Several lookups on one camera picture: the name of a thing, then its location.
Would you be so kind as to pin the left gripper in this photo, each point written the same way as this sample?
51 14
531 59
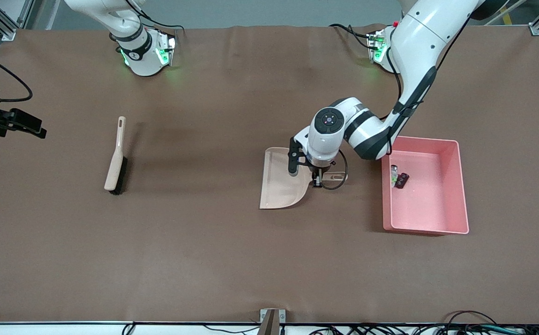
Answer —
316 177

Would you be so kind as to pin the beige plastic dustpan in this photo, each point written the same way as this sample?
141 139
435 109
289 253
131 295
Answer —
279 186

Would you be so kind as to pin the white orange electronic component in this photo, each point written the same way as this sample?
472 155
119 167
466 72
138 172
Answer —
393 176

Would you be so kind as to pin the dark brown electronic component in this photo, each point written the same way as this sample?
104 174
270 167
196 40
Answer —
402 180

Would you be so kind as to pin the beige hand brush black bristles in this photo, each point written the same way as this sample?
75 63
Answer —
112 179

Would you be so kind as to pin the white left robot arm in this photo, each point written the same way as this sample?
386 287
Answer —
423 37

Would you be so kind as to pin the pink plastic bin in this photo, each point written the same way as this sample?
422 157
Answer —
430 204

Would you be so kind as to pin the brown table cover mat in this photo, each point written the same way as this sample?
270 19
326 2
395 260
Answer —
269 260

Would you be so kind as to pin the metal base connector plate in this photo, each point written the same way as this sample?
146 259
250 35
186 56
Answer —
169 46
374 46

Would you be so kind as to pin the metal table edge bracket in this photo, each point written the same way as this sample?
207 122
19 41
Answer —
282 316

